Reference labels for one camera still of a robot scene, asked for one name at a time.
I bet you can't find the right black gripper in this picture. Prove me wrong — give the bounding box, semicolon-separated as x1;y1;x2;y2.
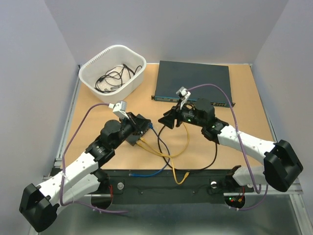
157;99;205;130

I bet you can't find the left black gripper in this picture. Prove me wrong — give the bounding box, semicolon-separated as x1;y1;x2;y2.
112;112;151;150

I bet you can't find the blue ethernet cable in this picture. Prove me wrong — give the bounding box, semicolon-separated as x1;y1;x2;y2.
128;124;169;177

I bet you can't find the small black network switch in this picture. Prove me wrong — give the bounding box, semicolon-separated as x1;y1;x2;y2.
126;114;151;146

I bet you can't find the yellow ethernet cable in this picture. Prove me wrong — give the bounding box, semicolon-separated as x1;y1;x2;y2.
136;122;191;185

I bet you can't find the black ethernet cable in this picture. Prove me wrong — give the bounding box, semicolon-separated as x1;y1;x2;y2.
157;123;218;172

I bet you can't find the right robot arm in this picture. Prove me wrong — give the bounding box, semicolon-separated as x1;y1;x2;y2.
158;98;303;192

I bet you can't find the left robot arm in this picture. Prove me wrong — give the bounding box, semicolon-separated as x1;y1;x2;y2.
19;112;151;233

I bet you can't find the white plastic bin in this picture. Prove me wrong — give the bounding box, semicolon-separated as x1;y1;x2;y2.
79;45;147;103

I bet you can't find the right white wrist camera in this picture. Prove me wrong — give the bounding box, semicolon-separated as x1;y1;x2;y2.
176;87;191;110

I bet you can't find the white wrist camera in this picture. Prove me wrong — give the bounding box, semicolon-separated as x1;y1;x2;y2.
176;87;191;110
109;100;128;119

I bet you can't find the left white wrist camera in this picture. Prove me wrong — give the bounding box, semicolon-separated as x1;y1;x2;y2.
109;100;128;119

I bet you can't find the large teal network switch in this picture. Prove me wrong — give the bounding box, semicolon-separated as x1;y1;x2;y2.
152;61;235;108

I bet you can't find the black cable in bin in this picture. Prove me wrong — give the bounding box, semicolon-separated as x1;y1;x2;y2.
94;64;143;94

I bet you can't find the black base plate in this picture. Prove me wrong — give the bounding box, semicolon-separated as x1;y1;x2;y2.
84;169;254;209

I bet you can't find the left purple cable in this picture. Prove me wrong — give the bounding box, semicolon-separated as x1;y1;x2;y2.
60;102;129;214

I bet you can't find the aluminium rail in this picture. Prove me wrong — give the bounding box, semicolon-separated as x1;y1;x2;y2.
38;174;303;202

